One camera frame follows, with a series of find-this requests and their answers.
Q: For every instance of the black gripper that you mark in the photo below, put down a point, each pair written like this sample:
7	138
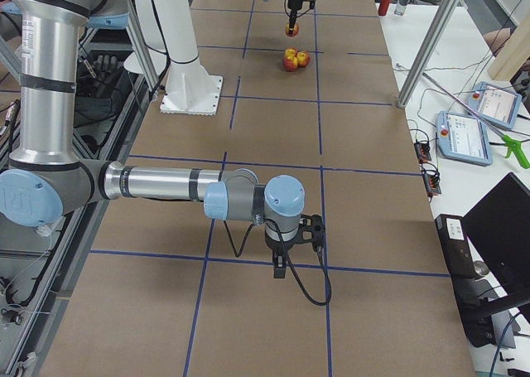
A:
293	2
280	244

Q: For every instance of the red yellow apple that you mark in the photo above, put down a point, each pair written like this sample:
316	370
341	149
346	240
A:
292	31

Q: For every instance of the base apple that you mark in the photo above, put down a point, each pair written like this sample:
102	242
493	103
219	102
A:
290	63
290	52
303	59

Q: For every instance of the rear base apple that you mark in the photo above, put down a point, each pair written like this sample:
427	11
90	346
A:
303	59

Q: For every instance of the front base apple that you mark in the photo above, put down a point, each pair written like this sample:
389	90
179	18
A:
290	63

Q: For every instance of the black computer box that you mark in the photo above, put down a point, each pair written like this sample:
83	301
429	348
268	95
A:
465	272

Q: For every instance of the orange black connector board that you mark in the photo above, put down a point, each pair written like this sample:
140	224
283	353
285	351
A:
423	151

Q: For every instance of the near teach pendant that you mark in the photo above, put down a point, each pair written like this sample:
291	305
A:
463	138

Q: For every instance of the teach pendant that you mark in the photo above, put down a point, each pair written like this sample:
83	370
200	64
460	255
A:
463	138
498	105

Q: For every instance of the black monitor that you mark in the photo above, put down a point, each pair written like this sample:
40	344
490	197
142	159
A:
498	227

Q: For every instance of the far teach pendant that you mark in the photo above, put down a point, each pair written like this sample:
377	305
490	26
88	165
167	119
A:
498	105

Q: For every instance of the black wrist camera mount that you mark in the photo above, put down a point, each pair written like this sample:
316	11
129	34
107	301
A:
312	231

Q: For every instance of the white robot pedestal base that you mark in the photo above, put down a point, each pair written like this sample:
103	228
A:
169	34

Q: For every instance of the aluminium frame post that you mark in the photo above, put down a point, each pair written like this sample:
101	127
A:
433	35

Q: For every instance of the metal reacher green handle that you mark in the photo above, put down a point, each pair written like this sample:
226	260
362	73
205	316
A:
514	146

